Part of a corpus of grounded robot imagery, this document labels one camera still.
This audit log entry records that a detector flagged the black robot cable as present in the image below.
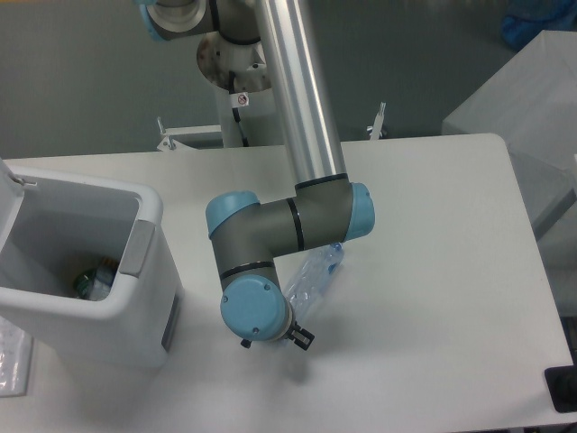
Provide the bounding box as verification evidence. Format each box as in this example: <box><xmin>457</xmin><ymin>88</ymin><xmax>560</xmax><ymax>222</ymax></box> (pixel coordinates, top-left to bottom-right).
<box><xmin>227</xmin><ymin>69</ymin><xmax>250</xmax><ymax>148</ymax></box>

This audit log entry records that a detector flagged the paper sheet in plastic sleeve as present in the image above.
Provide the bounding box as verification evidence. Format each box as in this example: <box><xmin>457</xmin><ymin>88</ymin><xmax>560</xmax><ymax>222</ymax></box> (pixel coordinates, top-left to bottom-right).
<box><xmin>1</xmin><ymin>318</ymin><xmax>33</xmax><ymax>398</ymax></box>

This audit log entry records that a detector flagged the trash inside the can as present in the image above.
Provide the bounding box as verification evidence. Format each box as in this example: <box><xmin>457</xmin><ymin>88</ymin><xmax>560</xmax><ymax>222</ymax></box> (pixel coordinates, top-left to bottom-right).
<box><xmin>72</xmin><ymin>257</ymin><xmax>120</xmax><ymax>301</ymax></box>

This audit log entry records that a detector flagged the white side cabinet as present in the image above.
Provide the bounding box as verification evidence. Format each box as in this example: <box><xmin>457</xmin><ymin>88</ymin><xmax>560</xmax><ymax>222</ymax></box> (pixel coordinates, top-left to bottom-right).
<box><xmin>442</xmin><ymin>31</ymin><xmax>576</xmax><ymax>239</ymax></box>

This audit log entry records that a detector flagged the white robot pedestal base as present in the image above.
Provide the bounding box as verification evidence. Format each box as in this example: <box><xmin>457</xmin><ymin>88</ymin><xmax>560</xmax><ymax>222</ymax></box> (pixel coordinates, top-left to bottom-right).
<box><xmin>155</xmin><ymin>33</ymin><xmax>389</xmax><ymax>152</ymax></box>

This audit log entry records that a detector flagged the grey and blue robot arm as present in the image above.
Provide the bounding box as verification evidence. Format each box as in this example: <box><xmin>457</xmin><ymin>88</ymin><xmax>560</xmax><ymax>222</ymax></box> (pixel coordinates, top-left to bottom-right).
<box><xmin>138</xmin><ymin>1</ymin><xmax>375</xmax><ymax>349</ymax></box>

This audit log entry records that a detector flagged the crushed clear plastic bottle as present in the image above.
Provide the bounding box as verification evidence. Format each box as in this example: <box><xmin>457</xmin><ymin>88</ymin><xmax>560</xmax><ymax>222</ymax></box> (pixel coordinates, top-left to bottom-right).
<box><xmin>282</xmin><ymin>243</ymin><xmax>344</xmax><ymax>345</ymax></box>

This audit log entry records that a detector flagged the white trash can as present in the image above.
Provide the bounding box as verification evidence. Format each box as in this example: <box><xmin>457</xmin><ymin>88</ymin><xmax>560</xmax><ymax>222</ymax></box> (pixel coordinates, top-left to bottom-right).
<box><xmin>1</xmin><ymin>165</ymin><xmax>183</xmax><ymax>367</ymax></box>

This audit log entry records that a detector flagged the blue object in background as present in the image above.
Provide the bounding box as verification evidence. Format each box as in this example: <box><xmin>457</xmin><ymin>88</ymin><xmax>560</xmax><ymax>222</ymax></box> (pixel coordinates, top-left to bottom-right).
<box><xmin>500</xmin><ymin>0</ymin><xmax>576</xmax><ymax>51</ymax></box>

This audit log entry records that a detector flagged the black device at table edge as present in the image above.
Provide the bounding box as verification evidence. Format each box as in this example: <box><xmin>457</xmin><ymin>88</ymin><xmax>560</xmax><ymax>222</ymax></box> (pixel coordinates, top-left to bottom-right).
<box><xmin>545</xmin><ymin>365</ymin><xmax>576</xmax><ymax>413</ymax></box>

